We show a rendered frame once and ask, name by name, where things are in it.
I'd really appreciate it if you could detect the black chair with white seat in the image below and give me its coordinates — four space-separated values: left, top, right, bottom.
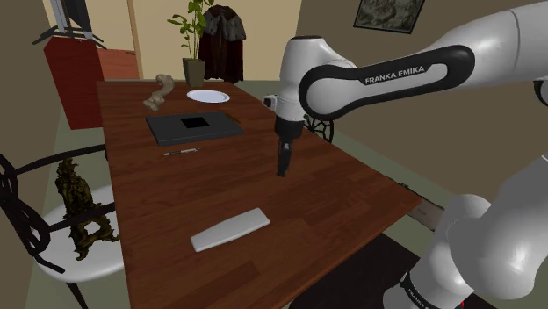
0 142 126 309

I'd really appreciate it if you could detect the dark framed wall picture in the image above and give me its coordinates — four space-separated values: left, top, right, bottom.
352 0 427 35

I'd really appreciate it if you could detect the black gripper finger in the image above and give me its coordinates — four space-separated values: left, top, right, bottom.
276 136 298 178

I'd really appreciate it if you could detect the dark robot stand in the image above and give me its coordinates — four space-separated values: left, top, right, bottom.
289 233 500 309

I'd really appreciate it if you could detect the green potted plant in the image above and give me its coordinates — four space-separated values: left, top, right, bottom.
166 0 216 90

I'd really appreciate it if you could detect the silver and black pen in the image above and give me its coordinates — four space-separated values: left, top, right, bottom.
162 147 201 157

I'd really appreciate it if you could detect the television on black stand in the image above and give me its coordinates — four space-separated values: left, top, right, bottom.
31 0 109 51

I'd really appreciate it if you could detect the red cabinet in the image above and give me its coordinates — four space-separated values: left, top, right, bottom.
42 35 106 131

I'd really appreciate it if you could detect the white flat remote control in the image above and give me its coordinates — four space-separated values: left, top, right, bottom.
189 207 271 254

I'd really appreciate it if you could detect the white plate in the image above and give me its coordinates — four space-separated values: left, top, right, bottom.
186 89 231 105

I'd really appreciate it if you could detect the brown wooden table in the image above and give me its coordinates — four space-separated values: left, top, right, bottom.
96 79 423 309

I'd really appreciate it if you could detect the dark red fur-collared cloak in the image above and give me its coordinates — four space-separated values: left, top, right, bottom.
197 4 248 85

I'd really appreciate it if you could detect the black metal chair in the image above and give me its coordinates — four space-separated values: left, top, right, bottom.
302 112 335 145

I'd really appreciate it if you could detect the dark bronze statue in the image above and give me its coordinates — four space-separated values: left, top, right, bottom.
54 156 121 262

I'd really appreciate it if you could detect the beige stone figure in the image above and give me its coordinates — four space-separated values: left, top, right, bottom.
142 73 177 112

